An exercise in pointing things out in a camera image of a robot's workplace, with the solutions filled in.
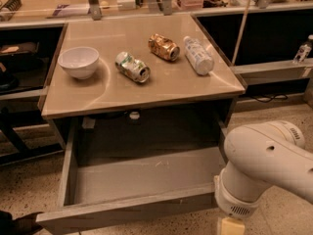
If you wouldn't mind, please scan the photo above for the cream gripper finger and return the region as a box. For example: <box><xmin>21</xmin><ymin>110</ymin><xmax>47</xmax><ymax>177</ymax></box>
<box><xmin>217</xmin><ymin>217</ymin><xmax>246</xmax><ymax>235</ymax></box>

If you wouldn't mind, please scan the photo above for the grey top drawer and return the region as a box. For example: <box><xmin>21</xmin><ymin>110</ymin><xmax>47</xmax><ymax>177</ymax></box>
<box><xmin>37</xmin><ymin>114</ymin><xmax>226</xmax><ymax>235</ymax></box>

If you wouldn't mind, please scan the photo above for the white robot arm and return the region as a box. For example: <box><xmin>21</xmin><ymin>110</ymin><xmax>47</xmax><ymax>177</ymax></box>
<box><xmin>214</xmin><ymin>120</ymin><xmax>313</xmax><ymax>235</ymax></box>

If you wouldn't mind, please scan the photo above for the grey drawer cabinet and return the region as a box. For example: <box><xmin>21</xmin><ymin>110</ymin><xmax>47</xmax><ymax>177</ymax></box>
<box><xmin>37</xmin><ymin>13</ymin><xmax>247</xmax><ymax>149</ymax></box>

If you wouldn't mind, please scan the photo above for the clear plastic water bottle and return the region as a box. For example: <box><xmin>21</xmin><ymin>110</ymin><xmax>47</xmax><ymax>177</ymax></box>
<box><xmin>184</xmin><ymin>36</ymin><xmax>214</xmax><ymax>75</ymax></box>

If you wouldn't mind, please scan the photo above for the crushed gold soda can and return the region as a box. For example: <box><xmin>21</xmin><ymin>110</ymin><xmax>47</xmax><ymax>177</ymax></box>
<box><xmin>148</xmin><ymin>33</ymin><xmax>180</xmax><ymax>62</ymax></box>

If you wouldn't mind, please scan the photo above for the small bottle on shelf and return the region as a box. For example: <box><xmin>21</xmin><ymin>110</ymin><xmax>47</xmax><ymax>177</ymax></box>
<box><xmin>292</xmin><ymin>34</ymin><xmax>313</xmax><ymax>64</ymax></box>

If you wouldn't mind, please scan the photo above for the crushed green soda can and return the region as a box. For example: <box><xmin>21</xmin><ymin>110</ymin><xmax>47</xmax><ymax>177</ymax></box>
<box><xmin>115</xmin><ymin>52</ymin><xmax>151</xmax><ymax>83</ymax></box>

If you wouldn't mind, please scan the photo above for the white bowl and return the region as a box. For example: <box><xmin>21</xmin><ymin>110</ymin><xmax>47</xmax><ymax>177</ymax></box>
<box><xmin>58</xmin><ymin>46</ymin><xmax>100</xmax><ymax>79</ymax></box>

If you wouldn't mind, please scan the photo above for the long wooden counter shelf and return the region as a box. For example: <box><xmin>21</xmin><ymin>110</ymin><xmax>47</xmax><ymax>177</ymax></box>
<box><xmin>0</xmin><ymin>0</ymin><xmax>313</xmax><ymax>29</ymax></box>

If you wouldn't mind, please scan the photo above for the black coil spring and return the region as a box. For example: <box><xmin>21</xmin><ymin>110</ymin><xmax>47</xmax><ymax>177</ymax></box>
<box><xmin>0</xmin><ymin>0</ymin><xmax>22</xmax><ymax>22</ymax></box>

